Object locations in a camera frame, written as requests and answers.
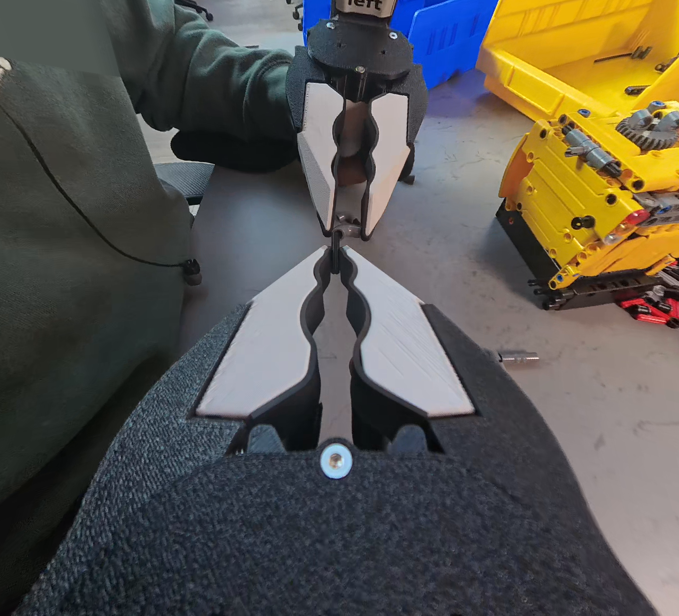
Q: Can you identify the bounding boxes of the blue plastic bin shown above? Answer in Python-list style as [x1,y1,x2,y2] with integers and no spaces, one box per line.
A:
[302,0,544,92]

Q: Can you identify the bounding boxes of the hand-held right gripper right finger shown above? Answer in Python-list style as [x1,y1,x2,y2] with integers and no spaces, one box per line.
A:
[339,246,475,451]

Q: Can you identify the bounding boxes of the yellow plastic bin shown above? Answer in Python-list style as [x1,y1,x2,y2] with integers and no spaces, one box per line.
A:
[476,0,679,121]

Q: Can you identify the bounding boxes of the grey lego elbow with axle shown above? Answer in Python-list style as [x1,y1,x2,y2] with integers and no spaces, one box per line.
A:
[330,212,362,276]

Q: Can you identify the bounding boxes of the person's green hoodie torso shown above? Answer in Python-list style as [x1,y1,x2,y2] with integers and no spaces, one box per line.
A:
[0,57,198,611]

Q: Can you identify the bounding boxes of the yellow lego vehicle model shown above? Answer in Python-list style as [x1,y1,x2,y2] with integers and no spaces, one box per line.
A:
[496,101,679,330]

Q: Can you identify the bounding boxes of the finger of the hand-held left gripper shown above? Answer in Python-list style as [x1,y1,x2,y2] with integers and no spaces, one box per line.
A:
[361,94,414,241]
[297,82,347,235]

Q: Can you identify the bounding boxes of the black lego axle with connector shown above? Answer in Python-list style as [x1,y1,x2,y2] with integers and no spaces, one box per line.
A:
[593,45,653,65]

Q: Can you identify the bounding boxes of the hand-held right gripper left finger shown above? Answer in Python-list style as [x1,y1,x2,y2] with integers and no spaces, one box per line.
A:
[194,246,334,451]

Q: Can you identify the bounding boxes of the person's left forearm green sleeve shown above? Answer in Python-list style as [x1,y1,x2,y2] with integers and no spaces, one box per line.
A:
[122,0,297,137]

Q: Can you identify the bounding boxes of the black hoodie drawstring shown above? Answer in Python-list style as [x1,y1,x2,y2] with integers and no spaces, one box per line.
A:
[16,115,203,286]

